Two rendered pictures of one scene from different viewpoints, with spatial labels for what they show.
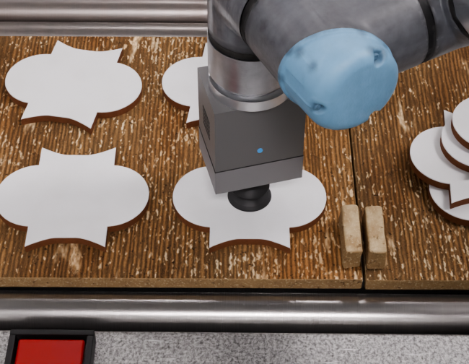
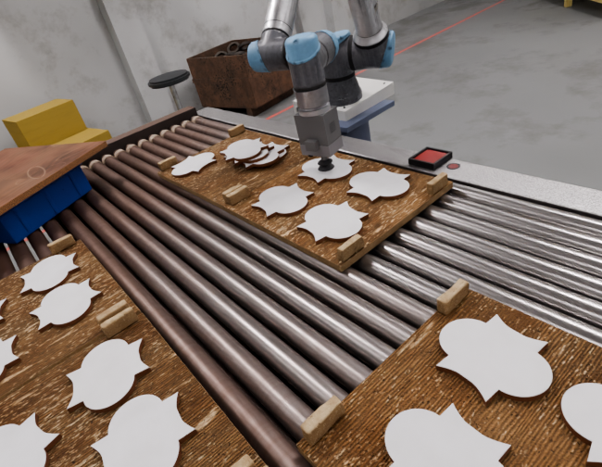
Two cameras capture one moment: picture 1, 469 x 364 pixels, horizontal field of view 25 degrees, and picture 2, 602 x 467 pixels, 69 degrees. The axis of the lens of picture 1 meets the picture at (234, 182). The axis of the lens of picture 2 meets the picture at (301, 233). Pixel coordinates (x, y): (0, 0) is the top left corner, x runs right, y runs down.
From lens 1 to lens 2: 157 cm
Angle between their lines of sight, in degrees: 85
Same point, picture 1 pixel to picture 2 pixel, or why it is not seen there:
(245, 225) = (337, 161)
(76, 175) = (370, 187)
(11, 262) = (418, 177)
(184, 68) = (288, 209)
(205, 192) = (336, 171)
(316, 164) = (294, 174)
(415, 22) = not seen: hidden behind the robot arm
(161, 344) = (391, 158)
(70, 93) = (338, 216)
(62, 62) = (326, 230)
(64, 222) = (389, 176)
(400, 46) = not seen: hidden behind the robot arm
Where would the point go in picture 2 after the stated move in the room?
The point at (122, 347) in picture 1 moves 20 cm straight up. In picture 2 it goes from (402, 161) to (395, 83)
